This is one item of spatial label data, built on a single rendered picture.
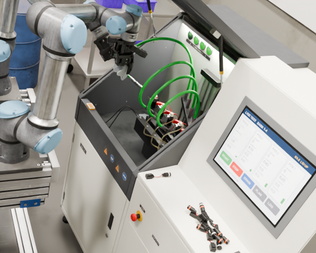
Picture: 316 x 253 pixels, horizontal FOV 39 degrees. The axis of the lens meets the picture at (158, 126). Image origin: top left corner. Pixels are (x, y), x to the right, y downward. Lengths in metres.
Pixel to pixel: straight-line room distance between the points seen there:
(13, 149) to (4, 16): 0.70
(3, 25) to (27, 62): 1.86
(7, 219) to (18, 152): 0.98
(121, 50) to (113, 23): 0.20
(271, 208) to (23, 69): 2.86
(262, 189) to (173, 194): 0.40
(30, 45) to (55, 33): 2.51
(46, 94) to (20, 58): 2.44
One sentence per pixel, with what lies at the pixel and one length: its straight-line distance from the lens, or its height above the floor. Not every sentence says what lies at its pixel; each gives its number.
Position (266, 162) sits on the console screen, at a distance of 1.78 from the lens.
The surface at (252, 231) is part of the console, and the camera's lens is 1.84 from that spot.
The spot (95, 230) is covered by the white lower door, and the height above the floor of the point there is 0.35.
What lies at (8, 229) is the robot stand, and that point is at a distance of 2.72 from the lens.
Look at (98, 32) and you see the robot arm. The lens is 2.21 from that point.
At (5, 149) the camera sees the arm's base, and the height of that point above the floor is 1.10.
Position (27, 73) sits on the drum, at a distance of 4.15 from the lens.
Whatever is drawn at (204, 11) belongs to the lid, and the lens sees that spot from 1.66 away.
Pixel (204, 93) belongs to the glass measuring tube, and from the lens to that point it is 2.36.
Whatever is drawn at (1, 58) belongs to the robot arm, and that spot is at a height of 1.23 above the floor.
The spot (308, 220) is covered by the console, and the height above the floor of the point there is 1.25.
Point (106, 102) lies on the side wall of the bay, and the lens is 2.56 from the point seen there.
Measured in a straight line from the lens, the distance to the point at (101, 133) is 2.28.
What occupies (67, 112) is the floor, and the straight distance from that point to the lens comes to 4.05.
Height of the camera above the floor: 2.25
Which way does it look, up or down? 33 degrees down
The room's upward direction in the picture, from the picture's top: 16 degrees clockwise
